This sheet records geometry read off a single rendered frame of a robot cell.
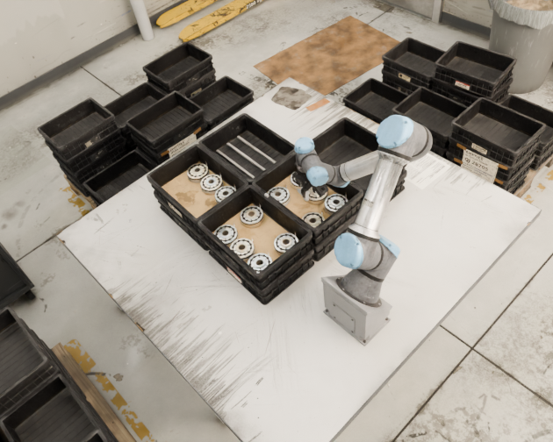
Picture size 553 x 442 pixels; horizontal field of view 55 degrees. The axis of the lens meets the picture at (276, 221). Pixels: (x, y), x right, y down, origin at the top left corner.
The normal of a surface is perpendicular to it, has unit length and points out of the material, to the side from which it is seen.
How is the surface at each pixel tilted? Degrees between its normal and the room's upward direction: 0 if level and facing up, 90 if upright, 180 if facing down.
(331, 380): 0
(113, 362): 0
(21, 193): 0
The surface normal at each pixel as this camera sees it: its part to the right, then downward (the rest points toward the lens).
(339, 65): -0.07, -0.65
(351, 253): -0.76, -0.01
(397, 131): -0.66, -0.26
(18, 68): 0.69, 0.51
